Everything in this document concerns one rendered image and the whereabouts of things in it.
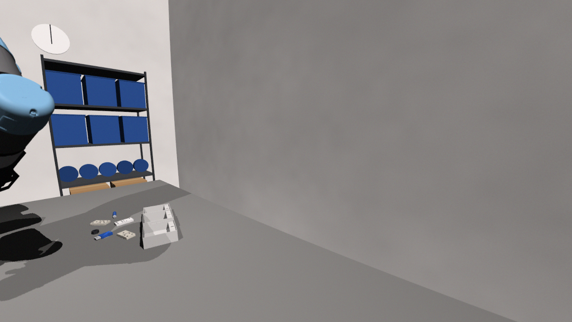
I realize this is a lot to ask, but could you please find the blue usb stick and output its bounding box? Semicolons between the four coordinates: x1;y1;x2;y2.
95;231;113;240

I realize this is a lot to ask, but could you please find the white rack of bins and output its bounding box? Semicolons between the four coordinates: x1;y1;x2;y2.
143;204;178;249

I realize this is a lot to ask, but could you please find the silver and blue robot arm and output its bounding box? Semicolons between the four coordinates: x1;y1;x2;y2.
0;37;55;169

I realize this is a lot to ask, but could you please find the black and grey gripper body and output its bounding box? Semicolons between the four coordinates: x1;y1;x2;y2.
0;151;26;192

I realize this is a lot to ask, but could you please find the white domino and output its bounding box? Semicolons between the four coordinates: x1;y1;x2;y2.
117;230;135;240
90;220;110;225
114;218;134;226

